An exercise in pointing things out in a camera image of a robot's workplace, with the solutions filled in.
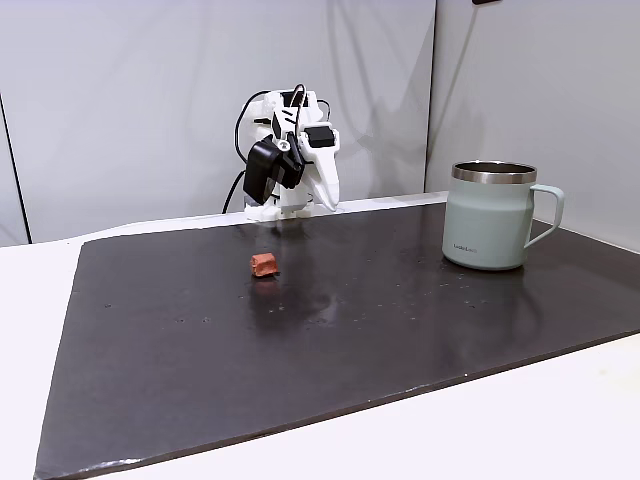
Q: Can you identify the red-brown cube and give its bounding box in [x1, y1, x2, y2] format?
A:
[250, 252, 278, 278]

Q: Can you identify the pale green steel-rimmed mug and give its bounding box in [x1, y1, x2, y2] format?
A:
[441, 160, 567, 272]

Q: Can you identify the black camera cable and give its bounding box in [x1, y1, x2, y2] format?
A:
[232, 89, 272, 162]

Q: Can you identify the black base power cable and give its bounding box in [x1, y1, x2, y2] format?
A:
[221, 170, 247, 216]

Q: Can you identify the dark brown table mat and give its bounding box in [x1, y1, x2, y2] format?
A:
[33, 201, 640, 480]

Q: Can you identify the dark wrist motor wire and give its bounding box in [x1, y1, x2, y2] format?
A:
[288, 83, 308, 151]

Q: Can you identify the black camera box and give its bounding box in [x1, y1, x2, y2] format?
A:
[242, 135, 306, 206]

